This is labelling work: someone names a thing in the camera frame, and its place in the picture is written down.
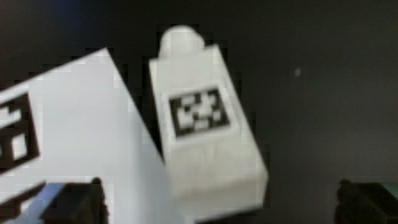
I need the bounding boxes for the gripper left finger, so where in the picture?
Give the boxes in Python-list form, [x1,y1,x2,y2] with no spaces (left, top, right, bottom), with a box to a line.
[11,178,108,224]

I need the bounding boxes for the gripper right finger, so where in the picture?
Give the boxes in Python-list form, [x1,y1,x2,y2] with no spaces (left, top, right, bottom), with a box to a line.
[336,179,398,224]

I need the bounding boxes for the white table leg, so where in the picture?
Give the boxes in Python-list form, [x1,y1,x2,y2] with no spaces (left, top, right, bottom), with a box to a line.
[149,25,268,222]

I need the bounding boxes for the white marker base sheet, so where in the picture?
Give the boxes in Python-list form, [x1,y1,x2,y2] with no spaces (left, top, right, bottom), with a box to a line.
[0,49,194,224]

